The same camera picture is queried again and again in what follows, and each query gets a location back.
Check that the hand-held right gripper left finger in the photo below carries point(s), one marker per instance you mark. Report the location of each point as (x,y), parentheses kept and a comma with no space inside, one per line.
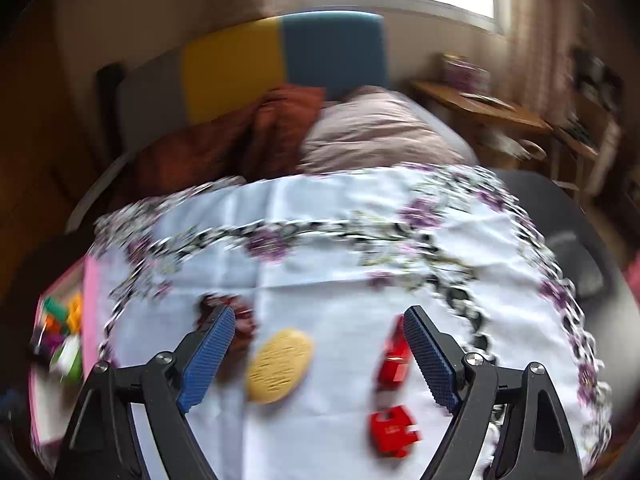
(205,360)

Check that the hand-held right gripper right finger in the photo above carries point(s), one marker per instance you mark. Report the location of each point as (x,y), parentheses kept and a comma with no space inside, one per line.
(432,360)

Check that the red metal cylinder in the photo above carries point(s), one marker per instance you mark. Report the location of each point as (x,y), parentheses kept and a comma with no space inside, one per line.
(392,360)

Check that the dark brown hair clip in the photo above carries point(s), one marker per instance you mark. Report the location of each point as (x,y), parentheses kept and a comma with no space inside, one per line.
(242,320)

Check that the yellow oval soap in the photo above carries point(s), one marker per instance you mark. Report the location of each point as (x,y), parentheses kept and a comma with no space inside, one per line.
(280,365)

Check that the red plastic block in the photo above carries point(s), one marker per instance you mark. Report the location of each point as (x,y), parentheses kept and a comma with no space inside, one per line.
(395,430)

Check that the green and white box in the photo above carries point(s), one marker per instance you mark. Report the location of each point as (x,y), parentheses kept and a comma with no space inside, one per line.
(69,360)

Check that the orange plastic piece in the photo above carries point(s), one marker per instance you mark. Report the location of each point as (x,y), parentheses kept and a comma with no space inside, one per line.
(75,312)

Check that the magenta ball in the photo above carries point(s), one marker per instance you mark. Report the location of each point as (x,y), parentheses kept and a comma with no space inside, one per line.
(50,349)

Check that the green cylinder container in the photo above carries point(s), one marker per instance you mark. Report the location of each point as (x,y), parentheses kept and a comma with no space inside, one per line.
(54,307)

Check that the white tray with pink rim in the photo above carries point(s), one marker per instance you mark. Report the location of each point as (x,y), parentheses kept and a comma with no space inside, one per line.
(45,410)

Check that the floral printed tablecloth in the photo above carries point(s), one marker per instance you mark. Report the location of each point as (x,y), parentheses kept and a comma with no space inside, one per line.
(325,260)

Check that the orange perforated block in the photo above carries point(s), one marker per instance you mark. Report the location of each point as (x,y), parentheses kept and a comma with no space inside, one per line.
(54,324)

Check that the grey chair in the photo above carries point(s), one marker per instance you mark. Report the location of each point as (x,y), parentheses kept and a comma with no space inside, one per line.
(565,240)

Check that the rust orange blanket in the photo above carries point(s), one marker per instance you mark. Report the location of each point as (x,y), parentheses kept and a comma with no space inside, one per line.
(225,140)

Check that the wicker basket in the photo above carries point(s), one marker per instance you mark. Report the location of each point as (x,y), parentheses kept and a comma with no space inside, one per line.
(525,150)

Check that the pink pillow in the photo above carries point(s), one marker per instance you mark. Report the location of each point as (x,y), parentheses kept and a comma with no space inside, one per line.
(380,135)

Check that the wooden desk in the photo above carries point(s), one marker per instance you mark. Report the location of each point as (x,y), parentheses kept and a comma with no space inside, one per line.
(480,107)

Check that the purple box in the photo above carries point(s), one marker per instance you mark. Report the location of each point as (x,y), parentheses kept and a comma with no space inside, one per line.
(465,72)

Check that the wooden shelf with devices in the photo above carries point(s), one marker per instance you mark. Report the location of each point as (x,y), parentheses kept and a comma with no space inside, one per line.
(592,110)

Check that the multicoloured padded headboard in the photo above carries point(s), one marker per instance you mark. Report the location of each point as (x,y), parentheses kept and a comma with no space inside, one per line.
(280,55)

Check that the beige curtain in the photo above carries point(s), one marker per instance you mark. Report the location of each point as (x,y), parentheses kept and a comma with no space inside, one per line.
(540,10)

